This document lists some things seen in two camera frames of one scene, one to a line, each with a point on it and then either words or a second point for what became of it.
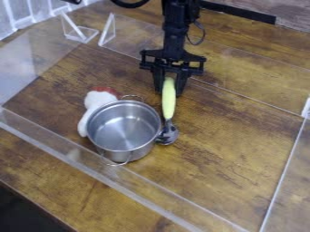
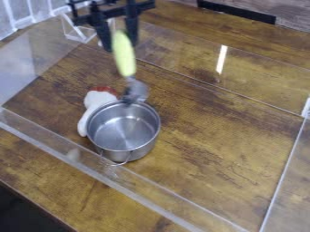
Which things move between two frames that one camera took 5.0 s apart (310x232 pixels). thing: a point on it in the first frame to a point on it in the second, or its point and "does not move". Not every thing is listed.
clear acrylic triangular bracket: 79,33 does not move
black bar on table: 252,14 does not move
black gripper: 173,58 to 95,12
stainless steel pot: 122,129 does not move
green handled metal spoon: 168,135 to 137,90
